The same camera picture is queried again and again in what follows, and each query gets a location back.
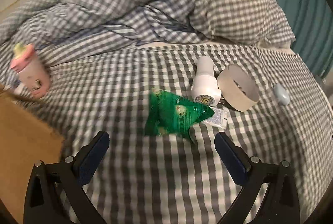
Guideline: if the teal curtain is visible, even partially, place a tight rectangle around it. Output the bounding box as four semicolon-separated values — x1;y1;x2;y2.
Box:
277;0;332;78

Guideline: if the brown cardboard box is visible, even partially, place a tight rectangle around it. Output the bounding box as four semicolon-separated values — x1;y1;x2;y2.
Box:
1;89;64;223

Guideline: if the small pale blue case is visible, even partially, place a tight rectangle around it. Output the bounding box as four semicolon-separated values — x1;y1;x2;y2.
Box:
273;84;290;106

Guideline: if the green foil snack bag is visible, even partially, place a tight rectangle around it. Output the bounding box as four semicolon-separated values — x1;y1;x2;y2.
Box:
144;89;214;143

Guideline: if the small white sachet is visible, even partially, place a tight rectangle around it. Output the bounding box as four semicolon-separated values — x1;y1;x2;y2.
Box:
203;107;229;130

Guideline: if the pink baby bottle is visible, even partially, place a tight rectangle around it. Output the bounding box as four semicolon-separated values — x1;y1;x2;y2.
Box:
10;43;51;98

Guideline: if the white plastic plug-in bottle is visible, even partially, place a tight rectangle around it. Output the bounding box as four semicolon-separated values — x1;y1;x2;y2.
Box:
191;56;222;107

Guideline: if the grey checked bed sheet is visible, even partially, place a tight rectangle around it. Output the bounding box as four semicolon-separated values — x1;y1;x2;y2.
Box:
26;42;332;223

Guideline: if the beige tape roll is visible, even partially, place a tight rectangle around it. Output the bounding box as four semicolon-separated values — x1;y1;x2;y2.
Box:
217;65;260;112

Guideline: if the grey checked duvet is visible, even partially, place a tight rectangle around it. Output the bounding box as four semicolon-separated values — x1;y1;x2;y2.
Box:
1;0;295;49

